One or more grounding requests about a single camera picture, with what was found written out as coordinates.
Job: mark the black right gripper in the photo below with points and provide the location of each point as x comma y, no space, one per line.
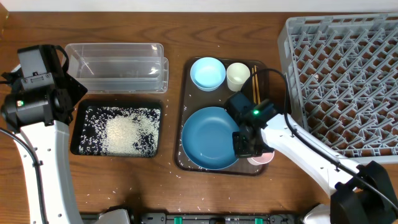
242,149

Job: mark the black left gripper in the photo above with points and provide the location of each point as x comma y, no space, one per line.
74,90

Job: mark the pink cup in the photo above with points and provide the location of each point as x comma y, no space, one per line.
261,160

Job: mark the dark blue plate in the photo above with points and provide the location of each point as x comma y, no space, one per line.
207,138

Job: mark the wooden chopstick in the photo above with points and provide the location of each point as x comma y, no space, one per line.
253,87
256,89

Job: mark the white rice pile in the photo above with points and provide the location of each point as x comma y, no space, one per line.
121,132

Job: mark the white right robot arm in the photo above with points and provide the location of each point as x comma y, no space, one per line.
358,193

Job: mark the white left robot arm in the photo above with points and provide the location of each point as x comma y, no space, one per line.
44,155

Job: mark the grey dishwasher rack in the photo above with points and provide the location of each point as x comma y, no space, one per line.
342,75

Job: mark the cream paper cup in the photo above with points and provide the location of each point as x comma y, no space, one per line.
237,73

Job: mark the light blue small bowl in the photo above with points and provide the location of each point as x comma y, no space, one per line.
207,73

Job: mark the clear plastic bin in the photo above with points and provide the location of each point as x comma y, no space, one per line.
119,68

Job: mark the dark brown serving tray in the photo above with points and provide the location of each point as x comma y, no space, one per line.
193,99

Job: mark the black tray bin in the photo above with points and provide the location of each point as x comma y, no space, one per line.
115,127

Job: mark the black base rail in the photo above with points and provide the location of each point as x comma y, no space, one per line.
162,218

